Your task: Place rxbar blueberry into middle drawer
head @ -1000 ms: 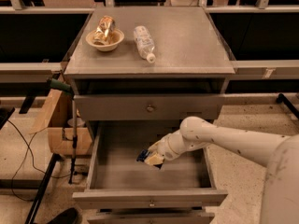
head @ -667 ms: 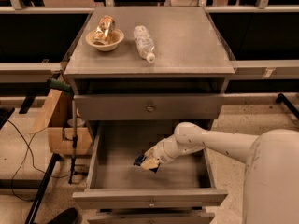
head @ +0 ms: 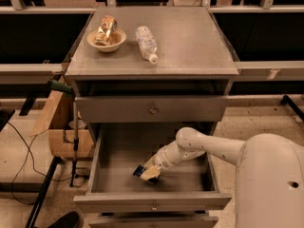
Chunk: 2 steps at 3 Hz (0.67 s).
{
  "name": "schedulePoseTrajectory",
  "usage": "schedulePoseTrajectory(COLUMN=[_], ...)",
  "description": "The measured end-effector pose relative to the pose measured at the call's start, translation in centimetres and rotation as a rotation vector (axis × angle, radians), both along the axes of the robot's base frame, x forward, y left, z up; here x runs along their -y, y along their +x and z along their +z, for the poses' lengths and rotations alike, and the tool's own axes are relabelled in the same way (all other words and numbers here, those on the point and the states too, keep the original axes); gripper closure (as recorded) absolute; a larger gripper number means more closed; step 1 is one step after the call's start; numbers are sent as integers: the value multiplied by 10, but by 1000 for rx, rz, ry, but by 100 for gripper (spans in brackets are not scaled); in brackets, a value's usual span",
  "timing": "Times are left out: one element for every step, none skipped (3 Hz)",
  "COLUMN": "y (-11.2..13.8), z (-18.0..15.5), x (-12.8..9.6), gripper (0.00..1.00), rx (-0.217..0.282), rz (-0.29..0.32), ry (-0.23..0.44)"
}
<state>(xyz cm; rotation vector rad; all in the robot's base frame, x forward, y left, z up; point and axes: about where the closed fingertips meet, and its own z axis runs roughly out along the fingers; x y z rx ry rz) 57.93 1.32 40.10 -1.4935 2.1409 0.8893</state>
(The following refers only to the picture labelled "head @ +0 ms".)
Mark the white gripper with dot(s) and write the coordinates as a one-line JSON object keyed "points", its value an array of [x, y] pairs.
{"points": [[159, 161]]}

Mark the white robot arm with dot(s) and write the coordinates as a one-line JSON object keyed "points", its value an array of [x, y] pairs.
{"points": [[269, 174]]}

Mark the open middle drawer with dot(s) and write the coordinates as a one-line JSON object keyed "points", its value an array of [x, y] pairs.
{"points": [[112, 187]]}

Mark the bottom drawer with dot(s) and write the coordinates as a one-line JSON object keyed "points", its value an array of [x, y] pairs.
{"points": [[201, 221]]}

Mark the closed top drawer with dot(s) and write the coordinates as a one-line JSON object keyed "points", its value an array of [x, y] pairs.
{"points": [[151, 109]]}

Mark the grey drawer cabinet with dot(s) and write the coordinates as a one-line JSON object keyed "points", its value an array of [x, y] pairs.
{"points": [[193, 61]]}

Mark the black shoe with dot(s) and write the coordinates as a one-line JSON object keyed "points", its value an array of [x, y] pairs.
{"points": [[69, 220]]}

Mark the black stand leg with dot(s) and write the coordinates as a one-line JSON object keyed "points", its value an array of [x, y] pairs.
{"points": [[42, 193]]}

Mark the clear plastic water bottle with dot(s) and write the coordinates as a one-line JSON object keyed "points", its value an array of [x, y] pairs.
{"points": [[147, 44]]}

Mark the beige ceramic bowl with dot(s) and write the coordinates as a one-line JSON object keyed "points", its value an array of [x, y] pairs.
{"points": [[110, 45]]}

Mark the crumpled orange snack bag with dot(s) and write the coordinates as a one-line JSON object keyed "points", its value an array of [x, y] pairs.
{"points": [[106, 31]]}

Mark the green handled pole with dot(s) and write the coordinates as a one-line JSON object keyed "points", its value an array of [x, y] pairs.
{"points": [[61, 87]]}

